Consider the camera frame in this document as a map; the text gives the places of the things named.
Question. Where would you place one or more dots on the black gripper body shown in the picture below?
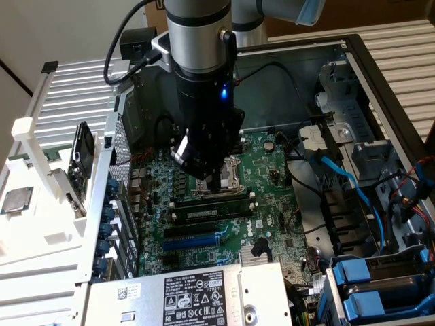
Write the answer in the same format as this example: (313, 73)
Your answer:
(204, 98)

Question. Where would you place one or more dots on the green RAM stick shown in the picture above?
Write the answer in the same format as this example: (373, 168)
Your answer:
(52, 156)
(204, 213)

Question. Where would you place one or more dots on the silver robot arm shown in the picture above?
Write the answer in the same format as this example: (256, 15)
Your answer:
(197, 40)

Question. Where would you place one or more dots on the CPU socket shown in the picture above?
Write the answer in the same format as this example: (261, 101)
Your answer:
(234, 173)

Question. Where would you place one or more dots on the silver coin battery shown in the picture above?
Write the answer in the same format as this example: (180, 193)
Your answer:
(269, 146)

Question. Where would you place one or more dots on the metal rear port block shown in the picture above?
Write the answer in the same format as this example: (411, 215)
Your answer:
(137, 176)

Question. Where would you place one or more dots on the green motherboard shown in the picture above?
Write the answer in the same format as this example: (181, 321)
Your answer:
(272, 190)

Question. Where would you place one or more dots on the long black expansion slot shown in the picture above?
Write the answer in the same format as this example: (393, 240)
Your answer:
(190, 231)

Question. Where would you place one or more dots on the open PC case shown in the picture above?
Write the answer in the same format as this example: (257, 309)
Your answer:
(272, 88)

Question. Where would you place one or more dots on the blue expansion slot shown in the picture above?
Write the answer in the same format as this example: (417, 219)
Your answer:
(190, 244)

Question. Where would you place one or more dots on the blue card retainer clip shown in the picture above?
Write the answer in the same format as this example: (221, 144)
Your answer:
(108, 212)
(112, 186)
(106, 230)
(101, 266)
(103, 247)

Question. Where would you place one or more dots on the black box device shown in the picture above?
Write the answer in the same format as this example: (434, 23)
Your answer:
(132, 44)

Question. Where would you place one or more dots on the printed brown cardboard box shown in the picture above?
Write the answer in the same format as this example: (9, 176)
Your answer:
(154, 17)

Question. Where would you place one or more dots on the short black expansion slot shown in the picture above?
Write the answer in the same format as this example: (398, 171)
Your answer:
(170, 260)

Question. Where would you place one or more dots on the silver chipset heat sink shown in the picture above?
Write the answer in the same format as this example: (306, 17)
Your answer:
(246, 259)

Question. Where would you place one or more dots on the black disk drive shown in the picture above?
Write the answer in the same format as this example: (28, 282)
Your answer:
(85, 146)

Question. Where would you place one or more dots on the green graphics card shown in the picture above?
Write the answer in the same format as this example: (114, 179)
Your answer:
(76, 180)

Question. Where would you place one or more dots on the silver power supply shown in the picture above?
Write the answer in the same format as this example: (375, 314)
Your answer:
(142, 305)

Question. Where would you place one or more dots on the white plastic parts rack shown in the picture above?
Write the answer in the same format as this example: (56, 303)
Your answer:
(40, 217)

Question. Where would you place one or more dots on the blue disk bay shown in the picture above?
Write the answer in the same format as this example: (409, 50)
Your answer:
(353, 271)

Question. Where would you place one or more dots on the silver CPU chip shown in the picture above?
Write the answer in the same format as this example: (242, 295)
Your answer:
(17, 200)

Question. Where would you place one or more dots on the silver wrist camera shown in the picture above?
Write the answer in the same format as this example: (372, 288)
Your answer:
(163, 47)

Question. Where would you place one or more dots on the silver metal bracket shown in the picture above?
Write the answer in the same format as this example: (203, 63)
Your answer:
(120, 73)

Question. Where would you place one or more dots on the black rail end cap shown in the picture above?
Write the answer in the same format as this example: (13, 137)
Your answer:
(50, 67)

